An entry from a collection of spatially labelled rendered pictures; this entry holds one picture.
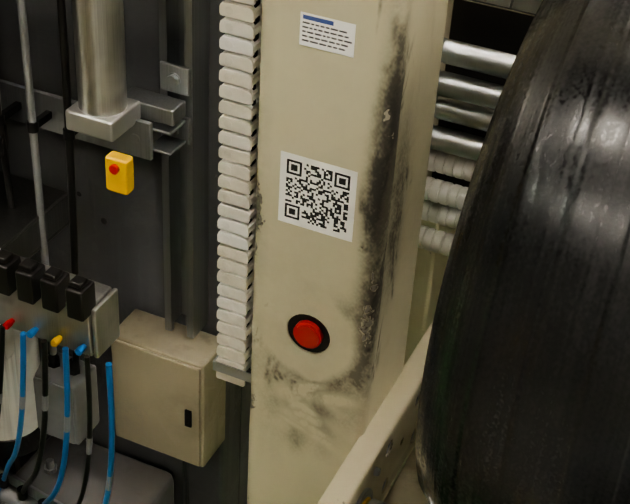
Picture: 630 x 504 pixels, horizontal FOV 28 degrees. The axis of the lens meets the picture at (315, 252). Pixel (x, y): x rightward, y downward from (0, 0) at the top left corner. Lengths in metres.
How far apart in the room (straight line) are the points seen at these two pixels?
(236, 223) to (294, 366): 0.16
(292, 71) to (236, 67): 0.06
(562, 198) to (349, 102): 0.27
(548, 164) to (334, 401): 0.47
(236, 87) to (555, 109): 0.35
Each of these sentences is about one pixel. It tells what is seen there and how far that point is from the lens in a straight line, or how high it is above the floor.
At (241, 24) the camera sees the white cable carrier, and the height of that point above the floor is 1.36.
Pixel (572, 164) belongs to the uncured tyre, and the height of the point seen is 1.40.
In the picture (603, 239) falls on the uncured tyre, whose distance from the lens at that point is 0.86.
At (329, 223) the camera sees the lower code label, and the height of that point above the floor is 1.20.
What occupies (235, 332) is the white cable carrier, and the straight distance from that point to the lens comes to 1.29.
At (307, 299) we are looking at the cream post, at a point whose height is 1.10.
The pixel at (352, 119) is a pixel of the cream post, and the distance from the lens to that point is 1.08.
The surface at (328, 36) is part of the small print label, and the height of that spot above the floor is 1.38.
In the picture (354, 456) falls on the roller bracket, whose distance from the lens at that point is 1.26.
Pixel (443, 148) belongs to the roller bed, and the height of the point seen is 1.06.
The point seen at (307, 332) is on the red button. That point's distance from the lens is 1.22.
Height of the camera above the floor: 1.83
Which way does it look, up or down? 35 degrees down
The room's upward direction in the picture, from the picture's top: 4 degrees clockwise
